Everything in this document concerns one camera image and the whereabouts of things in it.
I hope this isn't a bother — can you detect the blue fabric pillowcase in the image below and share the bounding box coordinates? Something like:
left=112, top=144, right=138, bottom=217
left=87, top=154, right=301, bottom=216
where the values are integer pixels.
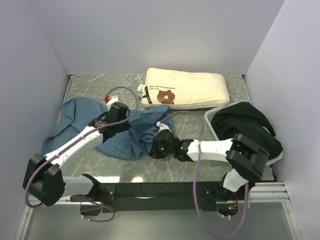
left=41, top=97, right=169, bottom=161

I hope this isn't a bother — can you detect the cream pillow with bear print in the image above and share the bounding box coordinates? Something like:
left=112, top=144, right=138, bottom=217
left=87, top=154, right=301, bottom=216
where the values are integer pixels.
left=140, top=68, right=230, bottom=110

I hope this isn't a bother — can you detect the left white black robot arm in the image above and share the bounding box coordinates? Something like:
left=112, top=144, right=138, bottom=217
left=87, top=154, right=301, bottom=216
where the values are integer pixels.
left=22, top=102, right=130, bottom=207

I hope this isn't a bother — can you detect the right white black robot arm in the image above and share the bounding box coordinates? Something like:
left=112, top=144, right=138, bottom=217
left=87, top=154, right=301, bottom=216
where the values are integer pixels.
left=149, top=129, right=269, bottom=202

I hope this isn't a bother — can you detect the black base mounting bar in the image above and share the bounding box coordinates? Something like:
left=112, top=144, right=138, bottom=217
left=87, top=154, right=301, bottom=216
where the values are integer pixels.
left=69, top=173, right=241, bottom=217

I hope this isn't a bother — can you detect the white laundry basket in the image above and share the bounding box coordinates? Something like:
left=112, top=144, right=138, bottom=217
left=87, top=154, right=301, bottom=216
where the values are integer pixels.
left=204, top=101, right=285, bottom=166

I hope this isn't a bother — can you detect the black garment pile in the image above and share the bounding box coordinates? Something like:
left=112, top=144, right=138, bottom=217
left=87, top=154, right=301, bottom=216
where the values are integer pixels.
left=211, top=101, right=284, bottom=163

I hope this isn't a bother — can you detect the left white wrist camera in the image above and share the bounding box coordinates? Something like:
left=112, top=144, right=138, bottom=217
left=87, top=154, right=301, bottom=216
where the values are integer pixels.
left=104, top=95, right=119, bottom=105

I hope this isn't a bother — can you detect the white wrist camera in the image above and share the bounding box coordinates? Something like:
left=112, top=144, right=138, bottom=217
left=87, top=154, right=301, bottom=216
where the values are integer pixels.
left=104, top=95, right=119, bottom=105
left=156, top=121, right=172, bottom=133

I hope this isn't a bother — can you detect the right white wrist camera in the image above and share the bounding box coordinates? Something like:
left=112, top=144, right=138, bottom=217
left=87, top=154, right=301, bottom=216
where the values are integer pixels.
left=156, top=121, right=172, bottom=133

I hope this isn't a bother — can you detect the aluminium frame rail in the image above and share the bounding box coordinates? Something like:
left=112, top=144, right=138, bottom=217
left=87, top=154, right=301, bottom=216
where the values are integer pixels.
left=249, top=182, right=290, bottom=203

